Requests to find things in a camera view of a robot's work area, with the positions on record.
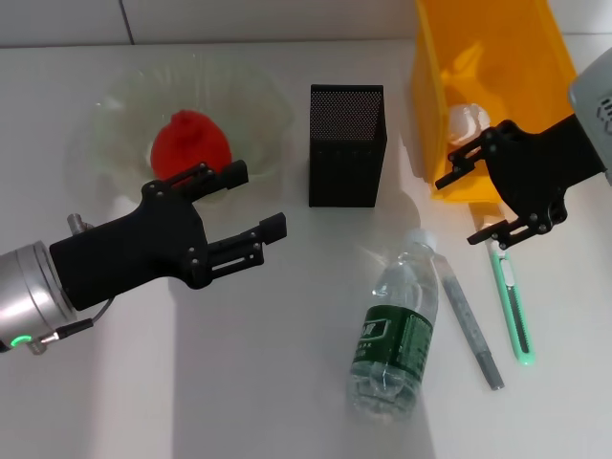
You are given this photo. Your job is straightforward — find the black mesh pen holder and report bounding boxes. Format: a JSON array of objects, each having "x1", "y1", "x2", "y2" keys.
[{"x1": 308, "y1": 84, "x2": 386, "y2": 209}]

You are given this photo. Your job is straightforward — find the yellow plastic bin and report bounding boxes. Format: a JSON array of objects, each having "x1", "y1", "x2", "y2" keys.
[{"x1": 408, "y1": 0, "x2": 594, "y2": 203}]

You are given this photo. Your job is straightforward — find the red knitted orange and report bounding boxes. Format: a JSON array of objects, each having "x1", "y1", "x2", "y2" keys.
[{"x1": 150, "y1": 109, "x2": 233, "y2": 182}]

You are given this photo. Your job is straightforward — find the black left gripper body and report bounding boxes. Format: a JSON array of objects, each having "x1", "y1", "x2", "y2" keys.
[{"x1": 49, "y1": 179, "x2": 212, "y2": 313}]

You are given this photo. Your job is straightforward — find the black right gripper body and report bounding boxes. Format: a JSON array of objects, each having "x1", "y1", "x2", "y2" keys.
[{"x1": 480, "y1": 114, "x2": 609, "y2": 236}]

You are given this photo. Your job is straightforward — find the green glass fruit plate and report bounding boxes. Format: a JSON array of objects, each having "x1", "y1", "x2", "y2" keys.
[{"x1": 71, "y1": 53, "x2": 295, "y2": 207}]

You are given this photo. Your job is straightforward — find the clear green-label water bottle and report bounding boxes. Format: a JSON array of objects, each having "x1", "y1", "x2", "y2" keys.
[{"x1": 344, "y1": 229, "x2": 440, "y2": 422}]

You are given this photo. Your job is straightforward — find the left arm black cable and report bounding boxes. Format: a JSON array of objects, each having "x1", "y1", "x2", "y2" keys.
[{"x1": 31, "y1": 298, "x2": 114, "y2": 358}]

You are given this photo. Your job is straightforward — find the grey pen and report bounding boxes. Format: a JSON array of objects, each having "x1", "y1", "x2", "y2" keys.
[{"x1": 437, "y1": 255, "x2": 506, "y2": 392}]

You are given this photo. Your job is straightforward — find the white paper ball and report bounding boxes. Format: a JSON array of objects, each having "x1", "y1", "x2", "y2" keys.
[{"x1": 448, "y1": 102, "x2": 492, "y2": 147}]

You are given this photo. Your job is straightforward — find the green utility knife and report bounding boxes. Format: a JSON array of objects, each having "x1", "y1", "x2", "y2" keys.
[{"x1": 488, "y1": 241, "x2": 535, "y2": 367}]

